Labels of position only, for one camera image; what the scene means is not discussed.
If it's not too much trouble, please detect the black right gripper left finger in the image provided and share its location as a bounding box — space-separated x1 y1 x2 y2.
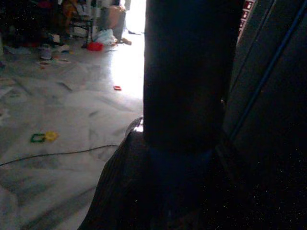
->
78 129 154 230

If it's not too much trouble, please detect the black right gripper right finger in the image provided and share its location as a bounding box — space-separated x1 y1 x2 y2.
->
206 138 307 230

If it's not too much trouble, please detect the dark thick broom handle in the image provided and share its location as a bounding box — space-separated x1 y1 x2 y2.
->
142 0 244 192

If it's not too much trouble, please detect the yellow toy piece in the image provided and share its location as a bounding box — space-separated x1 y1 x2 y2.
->
45 131 59 142

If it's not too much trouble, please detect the green square toy piece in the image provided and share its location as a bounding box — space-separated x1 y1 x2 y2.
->
30 133 46 144

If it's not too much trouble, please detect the dark wooden door panel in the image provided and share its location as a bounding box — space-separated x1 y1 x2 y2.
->
222 0 307 207

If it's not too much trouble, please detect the red plastic bowl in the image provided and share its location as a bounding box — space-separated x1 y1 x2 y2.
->
86 42 104 52

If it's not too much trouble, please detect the white plastic bag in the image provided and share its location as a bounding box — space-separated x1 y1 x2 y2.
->
94 29 118 45

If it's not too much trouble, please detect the white shoe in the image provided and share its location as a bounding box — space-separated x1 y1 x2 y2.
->
39 44 53 60

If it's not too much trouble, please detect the red patterned shelf item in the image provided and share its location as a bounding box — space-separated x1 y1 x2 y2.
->
237 0 255 41

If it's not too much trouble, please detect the thin black floor cable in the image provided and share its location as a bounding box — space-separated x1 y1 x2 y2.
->
0 144 120 167

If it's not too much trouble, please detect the black metal frame chair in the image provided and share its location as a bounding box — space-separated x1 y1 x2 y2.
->
68 9 95 47

